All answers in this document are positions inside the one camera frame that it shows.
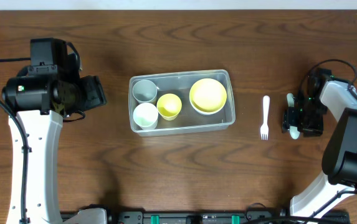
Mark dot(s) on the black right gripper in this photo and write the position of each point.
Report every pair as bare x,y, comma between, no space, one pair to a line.
291,116

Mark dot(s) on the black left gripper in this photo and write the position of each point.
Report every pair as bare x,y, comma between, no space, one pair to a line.
94,91

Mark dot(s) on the mint green plastic spoon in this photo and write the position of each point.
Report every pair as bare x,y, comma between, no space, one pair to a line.
294,133

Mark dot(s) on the white plastic cup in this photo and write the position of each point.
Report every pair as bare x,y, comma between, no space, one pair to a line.
145,115

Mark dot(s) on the yellow plastic cup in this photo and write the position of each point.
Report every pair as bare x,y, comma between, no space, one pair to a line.
169,106

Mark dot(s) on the yellow plastic bowl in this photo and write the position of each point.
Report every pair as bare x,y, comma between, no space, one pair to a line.
208,94

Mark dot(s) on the white plastic bowl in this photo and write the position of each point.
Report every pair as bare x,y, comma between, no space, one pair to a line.
205,112

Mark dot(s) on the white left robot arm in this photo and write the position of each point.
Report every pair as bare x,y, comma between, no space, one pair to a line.
39,106

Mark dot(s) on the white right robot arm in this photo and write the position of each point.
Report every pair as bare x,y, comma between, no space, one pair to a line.
338,178

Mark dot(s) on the white plastic fork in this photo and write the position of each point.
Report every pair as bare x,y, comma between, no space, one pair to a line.
264,129

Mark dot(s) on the grey plastic cup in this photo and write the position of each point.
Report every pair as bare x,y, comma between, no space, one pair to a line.
145,91

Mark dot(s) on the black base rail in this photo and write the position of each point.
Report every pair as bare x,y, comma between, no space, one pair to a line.
252,213

